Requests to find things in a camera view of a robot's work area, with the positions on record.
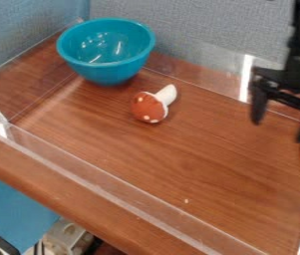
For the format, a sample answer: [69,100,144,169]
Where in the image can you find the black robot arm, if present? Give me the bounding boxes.
[249,0,300,142]

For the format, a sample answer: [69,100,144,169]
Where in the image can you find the clear acrylic tray wall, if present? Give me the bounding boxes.
[0,39,300,255]

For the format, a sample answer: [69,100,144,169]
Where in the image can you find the blue plastic bowl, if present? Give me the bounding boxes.
[57,17,156,87]

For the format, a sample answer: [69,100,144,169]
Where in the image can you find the grey power strip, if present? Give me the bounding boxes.
[33,218,96,255]

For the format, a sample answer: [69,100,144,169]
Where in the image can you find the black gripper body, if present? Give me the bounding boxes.
[249,56,300,111]

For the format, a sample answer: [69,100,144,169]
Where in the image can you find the red white toy mushroom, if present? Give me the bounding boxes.
[132,84,177,124]

